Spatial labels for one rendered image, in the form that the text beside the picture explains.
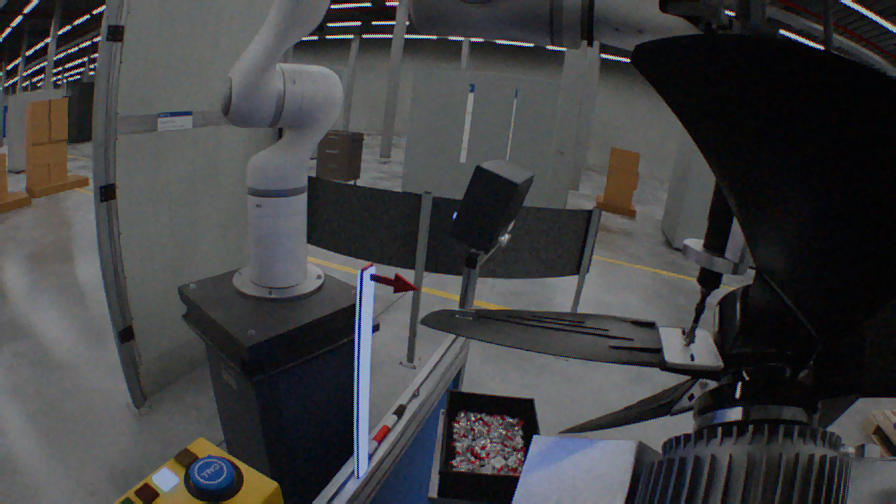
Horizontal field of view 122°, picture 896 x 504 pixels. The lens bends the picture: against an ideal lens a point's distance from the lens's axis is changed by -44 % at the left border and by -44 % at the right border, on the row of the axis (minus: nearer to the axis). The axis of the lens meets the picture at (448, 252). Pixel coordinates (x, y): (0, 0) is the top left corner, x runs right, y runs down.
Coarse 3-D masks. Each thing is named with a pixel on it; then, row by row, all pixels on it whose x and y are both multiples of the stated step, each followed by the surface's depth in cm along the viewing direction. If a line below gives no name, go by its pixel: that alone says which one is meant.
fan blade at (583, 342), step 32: (448, 320) 39; (480, 320) 41; (512, 320) 42; (544, 320) 43; (576, 320) 43; (608, 320) 43; (640, 320) 42; (544, 352) 35; (576, 352) 36; (608, 352) 36; (640, 352) 36
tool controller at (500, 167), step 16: (496, 160) 115; (480, 176) 99; (496, 176) 98; (512, 176) 102; (528, 176) 111; (480, 192) 100; (496, 192) 99; (512, 192) 98; (464, 208) 102; (480, 208) 101; (496, 208) 100; (512, 208) 101; (464, 224) 103; (480, 224) 102; (496, 224) 101; (512, 224) 121; (464, 240) 104; (480, 240) 103; (496, 240) 103
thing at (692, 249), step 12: (732, 228) 32; (696, 240) 37; (732, 240) 32; (744, 240) 30; (684, 252) 35; (696, 252) 34; (708, 252) 33; (732, 252) 32; (744, 252) 31; (708, 264) 33; (720, 264) 32; (732, 264) 32; (744, 264) 32
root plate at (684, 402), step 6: (696, 384) 47; (714, 384) 42; (690, 390) 46; (696, 390) 45; (702, 390) 43; (684, 396) 46; (696, 396) 43; (678, 402) 45; (684, 402) 44; (690, 402) 42; (678, 408) 43; (684, 408) 42
